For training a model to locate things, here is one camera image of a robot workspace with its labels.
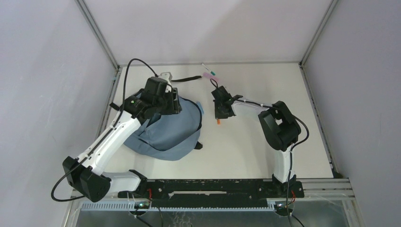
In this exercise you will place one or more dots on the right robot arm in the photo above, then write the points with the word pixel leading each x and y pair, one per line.
pixel 280 128

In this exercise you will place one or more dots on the blue student backpack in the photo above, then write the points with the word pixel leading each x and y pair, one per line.
pixel 167 137

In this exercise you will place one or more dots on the pink eraser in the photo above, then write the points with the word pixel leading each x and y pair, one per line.
pixel 209 76

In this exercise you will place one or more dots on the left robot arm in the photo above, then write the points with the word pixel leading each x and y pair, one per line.
pixel 86 173

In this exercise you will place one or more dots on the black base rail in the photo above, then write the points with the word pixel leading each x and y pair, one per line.
pixel 214 193

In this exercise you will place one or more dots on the aluminium frame profile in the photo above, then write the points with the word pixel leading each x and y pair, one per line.
pixel 94 27

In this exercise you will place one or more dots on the teal capped marker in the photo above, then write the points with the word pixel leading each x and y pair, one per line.
pixel 208 69

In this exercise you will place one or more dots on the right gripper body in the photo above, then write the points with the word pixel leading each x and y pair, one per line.
pixel 219 112

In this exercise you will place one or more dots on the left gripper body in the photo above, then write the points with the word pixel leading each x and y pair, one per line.
pixel 164 105

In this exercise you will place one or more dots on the blue eraser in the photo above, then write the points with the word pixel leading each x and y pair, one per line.
pixel 200 107

